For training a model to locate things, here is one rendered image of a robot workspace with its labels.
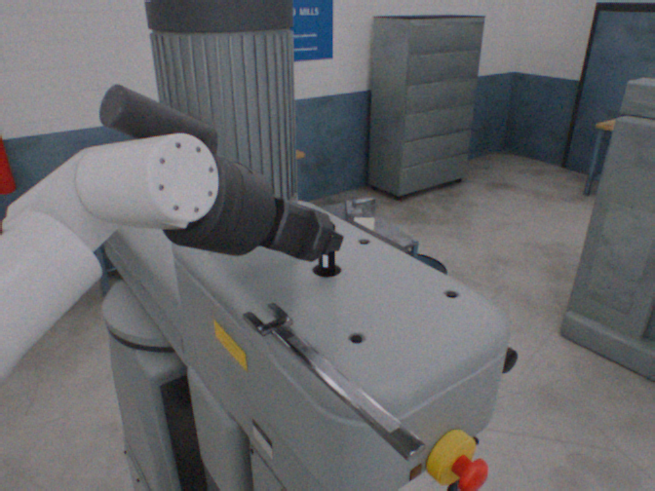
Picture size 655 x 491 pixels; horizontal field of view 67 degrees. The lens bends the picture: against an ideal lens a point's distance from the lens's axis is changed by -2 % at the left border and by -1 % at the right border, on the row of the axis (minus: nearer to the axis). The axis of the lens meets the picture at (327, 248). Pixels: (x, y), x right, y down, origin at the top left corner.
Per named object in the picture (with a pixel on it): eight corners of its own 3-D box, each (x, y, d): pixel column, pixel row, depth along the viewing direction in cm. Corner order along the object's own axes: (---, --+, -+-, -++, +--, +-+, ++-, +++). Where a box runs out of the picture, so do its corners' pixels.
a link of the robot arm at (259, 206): (238, 252, 60) (156, 236, 51) (264, 176, 60) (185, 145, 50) (317, 287, 53) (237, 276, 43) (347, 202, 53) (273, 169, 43)
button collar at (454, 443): (473, 468, 56) (481, 430, 54) (436, 496, 53) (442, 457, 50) (459, 457, 58) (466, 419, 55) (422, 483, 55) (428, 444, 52)
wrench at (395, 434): (434, 444, 39) (435, 436, 39) (398, 469, 37) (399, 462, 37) (274, 307, 57) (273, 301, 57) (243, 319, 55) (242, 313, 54)
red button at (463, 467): (490, 485, 53) (496, 459, 51) (465, 506, 51) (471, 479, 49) (466, 465, 56) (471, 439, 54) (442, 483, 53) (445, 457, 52)
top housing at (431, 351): (512, 418, 63) (536, 313, 56) (350, 535, 49) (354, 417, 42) (305, 271, 97) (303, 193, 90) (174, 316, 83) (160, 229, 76)
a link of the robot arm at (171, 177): (254, 252, 43) (139, 229, 34) (173, 248, 49) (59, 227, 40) (271, 125, 44) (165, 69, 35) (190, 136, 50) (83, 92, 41)
